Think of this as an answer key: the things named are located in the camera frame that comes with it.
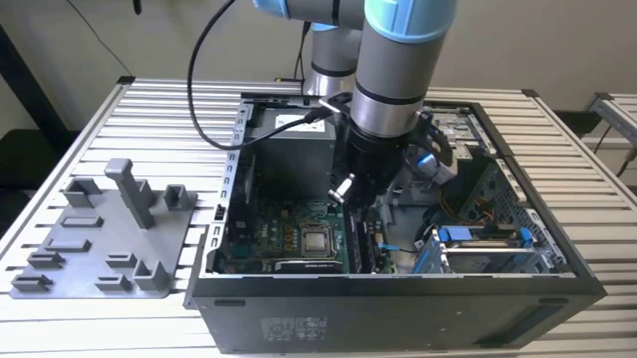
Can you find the black bracket with plugs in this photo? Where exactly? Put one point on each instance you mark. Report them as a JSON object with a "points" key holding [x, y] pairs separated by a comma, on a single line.
{"points": [[338, 101]]}

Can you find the black open PC case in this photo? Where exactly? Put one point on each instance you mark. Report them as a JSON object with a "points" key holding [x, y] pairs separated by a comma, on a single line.
{"points": [[378, 317]]}

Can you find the black graphics card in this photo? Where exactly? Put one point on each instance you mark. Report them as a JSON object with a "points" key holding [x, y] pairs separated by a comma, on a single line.
{"points": [[309, 267]]}

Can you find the black table corner cap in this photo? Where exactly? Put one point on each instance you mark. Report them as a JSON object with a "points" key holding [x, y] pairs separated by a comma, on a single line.
{"points": [[531, 93], [126, 79]]}

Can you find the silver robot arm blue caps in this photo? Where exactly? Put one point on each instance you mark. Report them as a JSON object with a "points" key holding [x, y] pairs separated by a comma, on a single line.
{"points": [[398, 74]]}

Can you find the blue carrier with disk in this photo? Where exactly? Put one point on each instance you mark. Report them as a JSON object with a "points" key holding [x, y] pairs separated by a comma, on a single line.
{"points": [[477, 257]]}

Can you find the small black wall object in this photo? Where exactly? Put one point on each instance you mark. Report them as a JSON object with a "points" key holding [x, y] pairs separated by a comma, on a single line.
{"points": [[137, 5]]}

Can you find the grey power supply unit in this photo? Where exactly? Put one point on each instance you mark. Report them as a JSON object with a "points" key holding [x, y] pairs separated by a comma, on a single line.
{"points": [[292, 168]]}

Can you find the black box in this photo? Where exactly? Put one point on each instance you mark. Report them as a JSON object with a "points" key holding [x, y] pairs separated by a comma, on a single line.
{"points": [[577, 120]]}

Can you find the green motherboard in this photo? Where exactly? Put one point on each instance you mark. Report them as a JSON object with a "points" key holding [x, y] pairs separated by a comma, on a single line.
{"points": [[278, 223]]}

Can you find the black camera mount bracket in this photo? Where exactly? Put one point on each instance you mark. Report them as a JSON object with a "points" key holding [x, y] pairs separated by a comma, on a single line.
{"points": [[444, 143]]}

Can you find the grey parts rack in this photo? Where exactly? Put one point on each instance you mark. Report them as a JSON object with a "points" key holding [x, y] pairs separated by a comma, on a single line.
{"points": [[114, 238]]}

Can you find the aluminium frame table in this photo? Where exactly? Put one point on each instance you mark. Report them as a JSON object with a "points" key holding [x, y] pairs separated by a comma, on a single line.
{"points": [[612, 110]]}

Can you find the grey metal drive cage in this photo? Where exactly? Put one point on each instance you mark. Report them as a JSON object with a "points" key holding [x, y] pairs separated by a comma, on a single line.
{"points": [[416, 195]]}

